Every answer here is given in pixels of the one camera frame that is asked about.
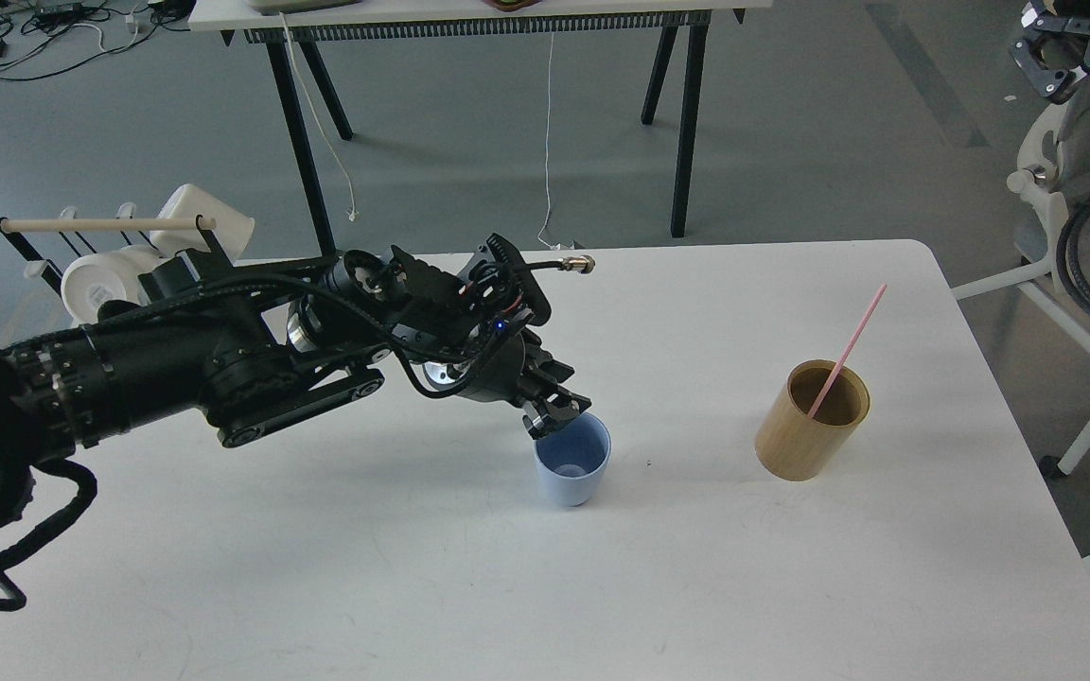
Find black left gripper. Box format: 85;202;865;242
457;331;592;441

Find blue plastic cup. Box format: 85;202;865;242
534;412;611;507

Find pink chopstick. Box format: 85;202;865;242
806;283;889;421

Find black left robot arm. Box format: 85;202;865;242
0;234;594;612

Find bamboo cylinder holder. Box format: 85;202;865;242
754;360;872;481

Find background white table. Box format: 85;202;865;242
186;1;773;250

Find white cable left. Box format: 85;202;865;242
278;11;360;224

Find white hanging cable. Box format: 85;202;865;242
536;32;572;252

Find black wire dish rack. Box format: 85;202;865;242
0;230;230;290

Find wooden rack handle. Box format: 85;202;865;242
0;216;218;234

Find floor cables and adapters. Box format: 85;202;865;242
0;0;196;105

